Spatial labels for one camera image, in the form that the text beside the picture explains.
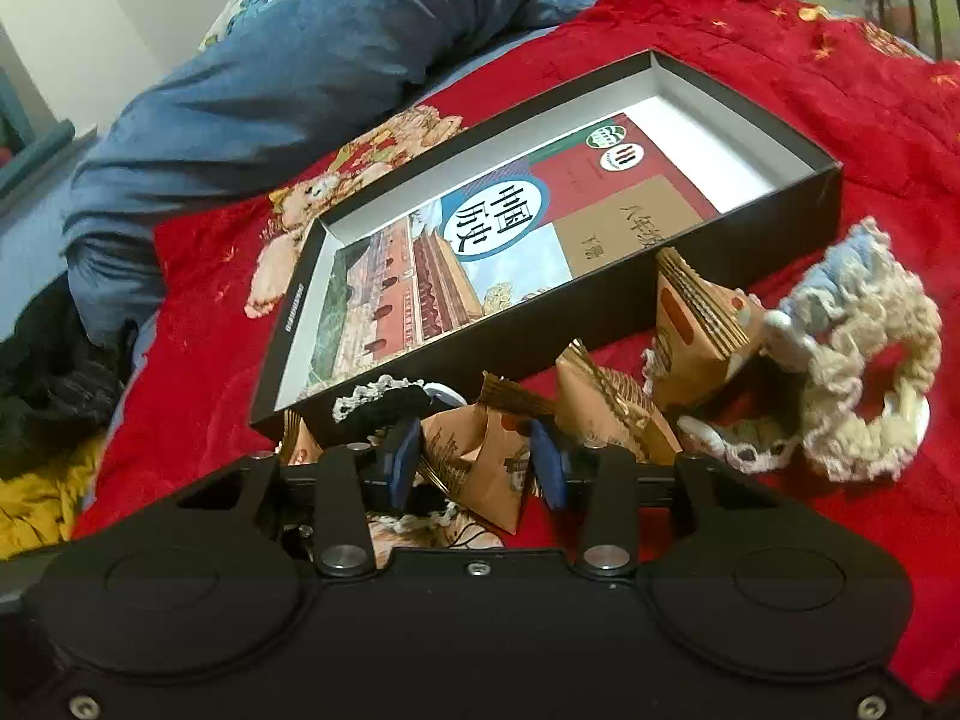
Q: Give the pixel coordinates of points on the yellow cloth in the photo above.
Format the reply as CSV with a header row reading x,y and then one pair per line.
x,y
37,502

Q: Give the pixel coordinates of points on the brown snack packet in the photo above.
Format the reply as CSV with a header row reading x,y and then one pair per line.
x,y
300,442
611,409
697,341
480,457

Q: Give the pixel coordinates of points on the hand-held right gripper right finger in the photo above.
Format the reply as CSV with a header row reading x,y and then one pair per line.
x,y
547,469

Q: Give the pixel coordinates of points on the black scrunchie with white lace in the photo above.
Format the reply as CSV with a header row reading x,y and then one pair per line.
x,y
390,399

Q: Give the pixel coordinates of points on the history textbook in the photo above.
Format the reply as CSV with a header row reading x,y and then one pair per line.
x,y
487,247

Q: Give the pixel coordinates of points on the red embroidered blanket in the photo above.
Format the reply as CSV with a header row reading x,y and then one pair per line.
x,y
847,127

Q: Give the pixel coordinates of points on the light blue bed sheet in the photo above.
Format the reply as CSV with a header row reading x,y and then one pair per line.
x,y
30,255

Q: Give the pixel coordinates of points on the blue quilt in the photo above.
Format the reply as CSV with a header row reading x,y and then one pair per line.
x,y
300,90

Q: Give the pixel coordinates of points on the dark clothing pile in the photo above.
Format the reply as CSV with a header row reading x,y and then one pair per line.
x,y
52,382

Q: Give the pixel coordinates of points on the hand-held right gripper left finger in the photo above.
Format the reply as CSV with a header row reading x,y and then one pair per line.
x,y
405,461

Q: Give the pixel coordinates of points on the beige crochet scrunchie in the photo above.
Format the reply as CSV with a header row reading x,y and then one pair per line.
x,y
862,360

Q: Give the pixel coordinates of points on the floral pillow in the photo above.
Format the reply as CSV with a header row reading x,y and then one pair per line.
x,y
247,7

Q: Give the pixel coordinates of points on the black cardboard box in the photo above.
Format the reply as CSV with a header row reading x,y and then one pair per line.
x,y
780,217

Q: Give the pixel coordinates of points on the blue crochet scrunchie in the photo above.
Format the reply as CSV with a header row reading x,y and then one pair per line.
x,y
851,259

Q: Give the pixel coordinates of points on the teal furniture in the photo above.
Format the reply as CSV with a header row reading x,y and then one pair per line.
x,y
34,157

